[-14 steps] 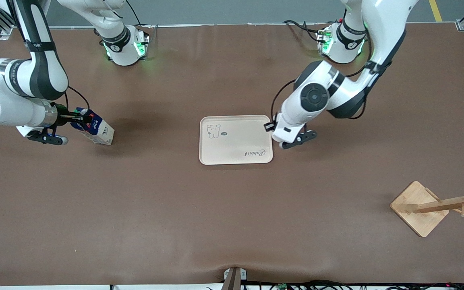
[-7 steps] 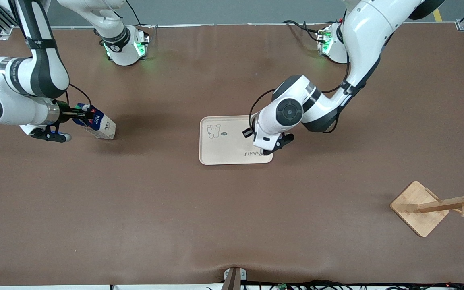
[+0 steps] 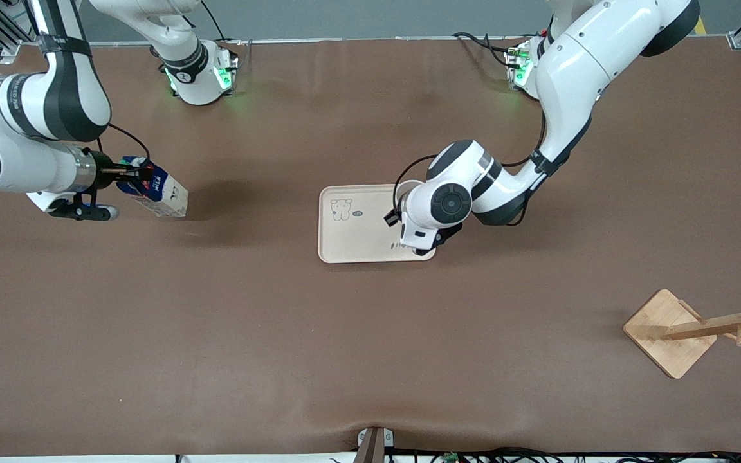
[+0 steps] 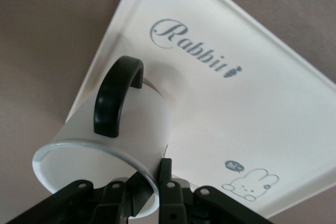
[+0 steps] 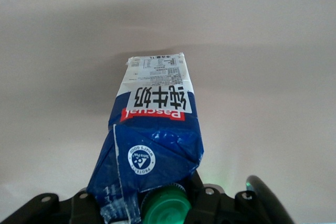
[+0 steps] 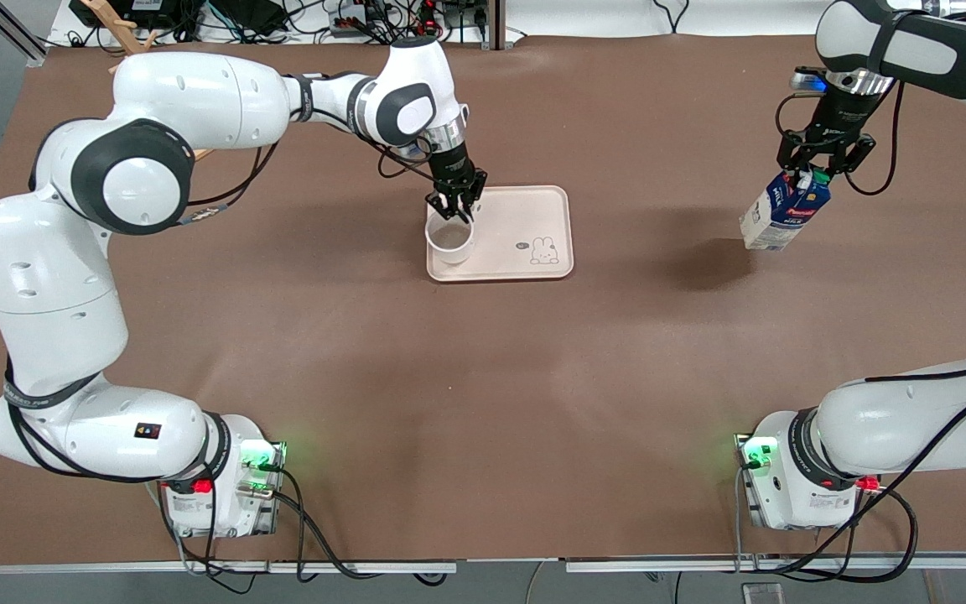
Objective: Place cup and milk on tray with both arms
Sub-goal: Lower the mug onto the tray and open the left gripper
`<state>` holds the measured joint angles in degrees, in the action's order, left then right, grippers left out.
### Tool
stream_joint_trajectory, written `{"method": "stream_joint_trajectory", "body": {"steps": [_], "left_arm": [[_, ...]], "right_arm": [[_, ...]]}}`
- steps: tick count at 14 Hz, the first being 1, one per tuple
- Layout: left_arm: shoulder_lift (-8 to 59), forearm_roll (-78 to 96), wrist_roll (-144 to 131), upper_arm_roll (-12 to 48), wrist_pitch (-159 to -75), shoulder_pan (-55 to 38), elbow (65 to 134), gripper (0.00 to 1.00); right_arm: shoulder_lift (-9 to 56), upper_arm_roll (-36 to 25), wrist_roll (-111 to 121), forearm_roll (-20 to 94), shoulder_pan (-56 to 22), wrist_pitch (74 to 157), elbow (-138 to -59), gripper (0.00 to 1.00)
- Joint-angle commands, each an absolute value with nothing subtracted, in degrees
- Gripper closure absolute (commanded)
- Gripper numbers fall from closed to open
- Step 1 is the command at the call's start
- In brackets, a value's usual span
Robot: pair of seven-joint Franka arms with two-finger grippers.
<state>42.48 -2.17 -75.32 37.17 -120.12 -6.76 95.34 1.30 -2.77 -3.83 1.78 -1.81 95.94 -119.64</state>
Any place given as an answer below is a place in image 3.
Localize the blue white milk carton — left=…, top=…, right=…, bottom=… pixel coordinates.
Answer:
left=116, top=156, right=190, bottom=219

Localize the beige tray with bear print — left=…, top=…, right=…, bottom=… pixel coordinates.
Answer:
left=318, top=185, right=437, bottom=264

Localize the wooden cup stand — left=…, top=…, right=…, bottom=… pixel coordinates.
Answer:
left=623, top=282, right=741, bottom=380

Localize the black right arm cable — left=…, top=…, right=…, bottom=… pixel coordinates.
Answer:
left=23, top=0, right=152, bottom=165

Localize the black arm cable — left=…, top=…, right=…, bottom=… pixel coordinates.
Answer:
left=23, top=0, right=152, bottom=165
left=384, top=109, right=551, bottom=227

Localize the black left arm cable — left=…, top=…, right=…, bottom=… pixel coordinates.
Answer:
left=384, top=109, right=551, bottom=227

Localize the black right base cable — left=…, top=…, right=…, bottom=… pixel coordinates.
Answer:
left=199, top=0, right=242, bottom=46

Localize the black base cable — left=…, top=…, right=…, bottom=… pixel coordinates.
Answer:
left=452, top=31, right=519, bottom=68
left=199, top=0, right=242, bottom=46

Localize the black left base cable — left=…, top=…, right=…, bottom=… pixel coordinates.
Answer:
left=452, top=31, right=519, bottom=68

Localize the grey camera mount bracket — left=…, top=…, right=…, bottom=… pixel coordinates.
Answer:
left=356, top=426, right=395, bottom=463

